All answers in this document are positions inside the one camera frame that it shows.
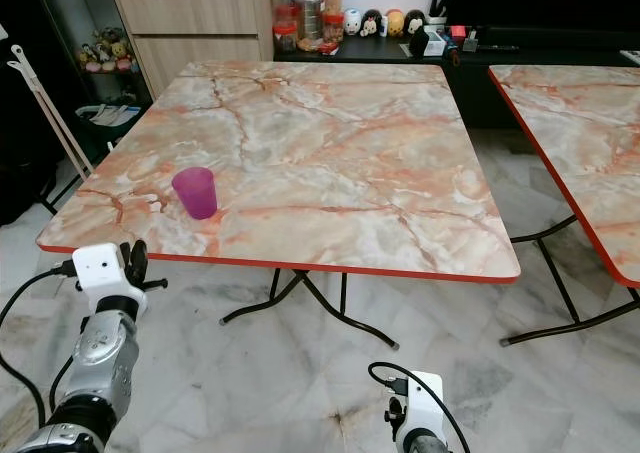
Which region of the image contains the black metal table leg frame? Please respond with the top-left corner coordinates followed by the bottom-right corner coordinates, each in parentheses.
top-left (220, 268), bottom-right (401, 352)
top-left (500, 213), bottom-right (640, 346)

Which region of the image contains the purple plastic cup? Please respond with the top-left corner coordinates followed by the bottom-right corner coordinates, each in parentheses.
top-left (171, 167), bottom-right (218, 221)

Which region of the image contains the black furniture piece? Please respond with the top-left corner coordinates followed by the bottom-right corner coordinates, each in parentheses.
top-left (0, 58), bottom-right (53, 224)

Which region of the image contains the black white toy figurine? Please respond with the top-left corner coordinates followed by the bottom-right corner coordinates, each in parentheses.
top-left (360, 9), bottom-right (382, 38)

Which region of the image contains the glass display shelf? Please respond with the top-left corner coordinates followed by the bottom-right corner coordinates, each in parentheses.
top-left (40, 0), bottom-right (151, 134)

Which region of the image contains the small white box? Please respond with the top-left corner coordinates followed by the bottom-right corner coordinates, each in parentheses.
top-left (426, 28), bottom-right (449, 54)

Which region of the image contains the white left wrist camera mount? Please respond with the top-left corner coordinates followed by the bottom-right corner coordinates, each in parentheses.
top-left (72, 243), bottom-right (149, 319)

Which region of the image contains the wooden drawer cabinet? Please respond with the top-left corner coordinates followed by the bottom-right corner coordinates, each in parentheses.
top-left (112, 0), bottom-right (276, 99)

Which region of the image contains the beige folding rack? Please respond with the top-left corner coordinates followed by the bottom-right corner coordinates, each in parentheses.
top-left (8, 45), bottom-right (96, 179)

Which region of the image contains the black TV console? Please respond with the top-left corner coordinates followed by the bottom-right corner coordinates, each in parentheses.
top-left (275, 28), bottom-right (640, 129)

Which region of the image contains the yellow toy figurine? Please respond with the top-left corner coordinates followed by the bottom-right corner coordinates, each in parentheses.
top-left (384, 8), bottom-right (405, 36)

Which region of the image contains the small jar red lid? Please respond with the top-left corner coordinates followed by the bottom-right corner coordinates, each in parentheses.
top-left (322, 13), bottom-right (345, 42)
top-left (275, 25), bottom-right (299, 54)

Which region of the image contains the stack of papers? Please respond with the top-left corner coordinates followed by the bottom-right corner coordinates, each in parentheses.
top-left (75, 101), bottom-right (136, 132)

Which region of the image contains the slim jar red lid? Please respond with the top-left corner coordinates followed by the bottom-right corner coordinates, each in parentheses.
top-left (272, 0), bottom-right (296, 29)

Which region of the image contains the yellow plush toy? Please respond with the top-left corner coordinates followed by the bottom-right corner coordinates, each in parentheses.
top-left (100, 35), bottom-right (129, 72)

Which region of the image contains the large snack jar red lid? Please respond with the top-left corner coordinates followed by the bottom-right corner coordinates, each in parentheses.
top-left (295, 0), bottom-right (326, 52)

